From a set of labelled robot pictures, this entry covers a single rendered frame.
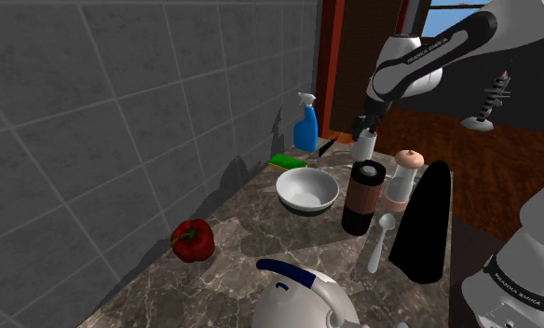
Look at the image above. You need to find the white bowl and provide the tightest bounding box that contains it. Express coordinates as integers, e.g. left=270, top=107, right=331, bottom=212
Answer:
left=275, top=166, right=341, bottom=218

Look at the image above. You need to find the striped stand with white base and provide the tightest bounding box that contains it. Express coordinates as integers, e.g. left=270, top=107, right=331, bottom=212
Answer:
left=460, top=69, right=513, bottom=133

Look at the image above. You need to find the white spoon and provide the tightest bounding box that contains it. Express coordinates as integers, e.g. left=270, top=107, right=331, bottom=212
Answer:
left=366, top=212, right=397, bottom=275

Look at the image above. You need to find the blue spray bottle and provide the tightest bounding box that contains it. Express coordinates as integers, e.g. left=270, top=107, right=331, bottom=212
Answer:
left=292, top=91, right=320, bottom=154

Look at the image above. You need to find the red bell pepper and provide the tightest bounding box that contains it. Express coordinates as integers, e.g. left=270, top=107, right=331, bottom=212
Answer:
left=170, top=218, right=216, bottom=264

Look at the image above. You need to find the green and yellow sponge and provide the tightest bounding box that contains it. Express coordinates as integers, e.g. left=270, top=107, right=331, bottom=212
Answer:
left=267, top=153, right=309, bottom=172

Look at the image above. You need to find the window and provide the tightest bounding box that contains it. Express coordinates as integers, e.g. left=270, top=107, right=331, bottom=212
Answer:
left=423, top=0, right=496, bottom=38

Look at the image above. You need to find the brown door with red frame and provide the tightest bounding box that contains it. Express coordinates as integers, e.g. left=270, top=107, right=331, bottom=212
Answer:
left=314, top=0, right=411, bottom=140

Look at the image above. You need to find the brown and black pepper grinder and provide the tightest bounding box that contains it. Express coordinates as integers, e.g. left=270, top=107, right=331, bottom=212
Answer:
left=340, top=158, right=388, bottom=237

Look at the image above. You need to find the white cup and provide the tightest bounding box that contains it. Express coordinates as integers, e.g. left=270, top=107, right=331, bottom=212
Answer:
left=350, top=129, right=378, bottom=161

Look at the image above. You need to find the white kettle with blue handle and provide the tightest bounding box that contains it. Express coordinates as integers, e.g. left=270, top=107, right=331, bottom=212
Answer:
left=251, top=258, right=370, bottom=328

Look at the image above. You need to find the clear shaker with wooden top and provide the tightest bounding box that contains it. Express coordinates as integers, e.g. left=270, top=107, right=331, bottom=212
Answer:
left=381, top=149, right=426, bottom=213

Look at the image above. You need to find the black cone shape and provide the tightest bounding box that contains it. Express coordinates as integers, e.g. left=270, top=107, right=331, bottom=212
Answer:
left=388, top=158, right=453, bottom=286

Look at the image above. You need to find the black knife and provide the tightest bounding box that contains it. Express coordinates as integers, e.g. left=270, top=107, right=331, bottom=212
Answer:
left=318, top=131, right=344, bottom=158

